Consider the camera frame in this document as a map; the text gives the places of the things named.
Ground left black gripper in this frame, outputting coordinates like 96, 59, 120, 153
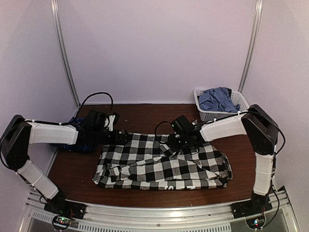
92, 128, 132, 145

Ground blue plaid shirt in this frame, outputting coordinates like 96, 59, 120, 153
56, 117, 97, 153

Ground white plastic laundry basket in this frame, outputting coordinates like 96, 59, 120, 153
193, 88, 250, 121

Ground black white checked shirt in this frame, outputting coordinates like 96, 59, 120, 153
92, 133, 233, 190

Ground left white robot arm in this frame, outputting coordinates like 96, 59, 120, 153
0, 110, 132, 215

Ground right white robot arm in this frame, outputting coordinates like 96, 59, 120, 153
167, 104, 282, 214

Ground light blue checked shirt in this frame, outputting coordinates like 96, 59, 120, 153
198, 87, 240, 113

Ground left circuit board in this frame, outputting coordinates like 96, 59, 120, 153
52, 215, 72, 230

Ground circuit board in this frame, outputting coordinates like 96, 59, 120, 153
52, 215, 72, 230
246, 217, 266, 230

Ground right circuit board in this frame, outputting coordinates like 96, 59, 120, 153
246, 217, 266, 230

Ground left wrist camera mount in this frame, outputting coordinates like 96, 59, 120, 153
104, 113, 120, 131

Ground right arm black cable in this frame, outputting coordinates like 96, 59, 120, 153
154, 120, 200, 155

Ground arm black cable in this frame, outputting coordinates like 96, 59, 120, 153
60, 91, 114, 126
154, 120, 200, 155

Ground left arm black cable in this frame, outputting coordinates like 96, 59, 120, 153
60, 91, 114, 126

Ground aluminium front rail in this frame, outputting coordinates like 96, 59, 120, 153
24, 190, 294, 232

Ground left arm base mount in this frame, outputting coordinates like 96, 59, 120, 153
44, 201, 86, 219

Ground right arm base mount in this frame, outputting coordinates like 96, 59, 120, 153
231, 201, 273, 218

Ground left aluminium frame post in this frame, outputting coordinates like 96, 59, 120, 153
50, 0, 81, 108

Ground aluminium frame post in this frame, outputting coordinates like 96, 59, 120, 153
238, 0, 263, 93
50, 0, 81, 108

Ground right aluminium frame post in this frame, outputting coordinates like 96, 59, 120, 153
238, 0, 263, 93

